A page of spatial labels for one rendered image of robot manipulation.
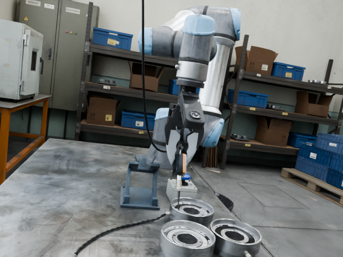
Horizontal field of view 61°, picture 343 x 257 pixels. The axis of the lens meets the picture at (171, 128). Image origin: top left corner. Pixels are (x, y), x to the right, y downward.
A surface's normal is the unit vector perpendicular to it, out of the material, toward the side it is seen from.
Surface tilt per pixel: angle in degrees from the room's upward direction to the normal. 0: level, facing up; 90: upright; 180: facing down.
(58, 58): 90
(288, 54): 90
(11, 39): 90
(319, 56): 90
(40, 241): 0
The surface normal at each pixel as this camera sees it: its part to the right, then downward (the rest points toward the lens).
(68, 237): 0.15, -0.98
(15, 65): 0.20, 0.17
